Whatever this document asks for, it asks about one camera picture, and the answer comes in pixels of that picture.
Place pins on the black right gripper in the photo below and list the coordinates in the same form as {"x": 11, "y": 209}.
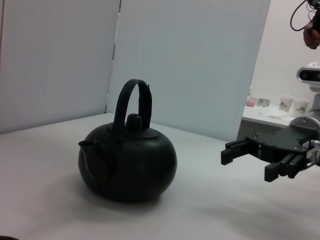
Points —
{"x": 280, "y": 142}

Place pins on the black round teapot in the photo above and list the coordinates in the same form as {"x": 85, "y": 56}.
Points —
{"x": 130, "y": 165}

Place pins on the black handheld controller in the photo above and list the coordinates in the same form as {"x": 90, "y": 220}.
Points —
{"x": 316, "y": 20}

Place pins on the person's hand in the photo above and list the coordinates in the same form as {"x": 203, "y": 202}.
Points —
{"x": 313, "y": 40}

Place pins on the white background table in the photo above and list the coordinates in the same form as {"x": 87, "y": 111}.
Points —
{"x": 262, "y": 125}

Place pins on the clear plastic wrap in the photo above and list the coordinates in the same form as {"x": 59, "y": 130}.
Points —
{"x": 273, "y": 113}

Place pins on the small pink object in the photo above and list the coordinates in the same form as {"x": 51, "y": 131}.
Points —
{"x": 250, "y": 102}

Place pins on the small white blue box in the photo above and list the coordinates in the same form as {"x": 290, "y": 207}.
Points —
{"x": 263, "y": 102}

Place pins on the printed paper cup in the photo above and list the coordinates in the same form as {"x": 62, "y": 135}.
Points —
{"x": 301, "y": 107}
{"x": 286, "y": 103}

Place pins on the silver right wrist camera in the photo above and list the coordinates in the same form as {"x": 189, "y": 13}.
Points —
{"x": 308, "y": 75}

